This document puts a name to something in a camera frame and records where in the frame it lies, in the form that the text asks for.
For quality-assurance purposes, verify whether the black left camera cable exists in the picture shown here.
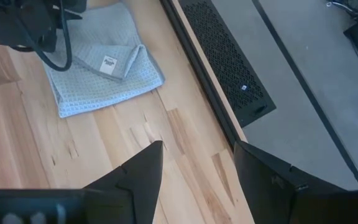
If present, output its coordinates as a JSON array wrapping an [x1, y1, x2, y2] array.
[[11, 0, 73, 72]]

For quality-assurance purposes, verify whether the black perforated computer case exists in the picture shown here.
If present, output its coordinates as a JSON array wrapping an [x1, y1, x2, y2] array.
[[178, 0, 277, 128]]

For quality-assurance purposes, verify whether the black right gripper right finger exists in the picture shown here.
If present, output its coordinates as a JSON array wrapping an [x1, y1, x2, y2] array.
[[233, 140, 345, 224]]

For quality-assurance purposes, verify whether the black aluminium table frame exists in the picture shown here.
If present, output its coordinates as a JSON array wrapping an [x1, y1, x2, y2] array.
[[160, 0, 245, 150]]

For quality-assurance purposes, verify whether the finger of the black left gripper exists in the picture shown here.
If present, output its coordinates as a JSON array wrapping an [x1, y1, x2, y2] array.
[[62, 8, 83, 21]]

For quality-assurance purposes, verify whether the grey waffle towel with label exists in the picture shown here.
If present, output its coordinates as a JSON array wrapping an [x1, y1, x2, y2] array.
[[42, 1, 166, 119]]

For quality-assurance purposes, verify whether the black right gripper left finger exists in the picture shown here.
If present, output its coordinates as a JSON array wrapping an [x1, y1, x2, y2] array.
[[84, 140, 165, 224]]

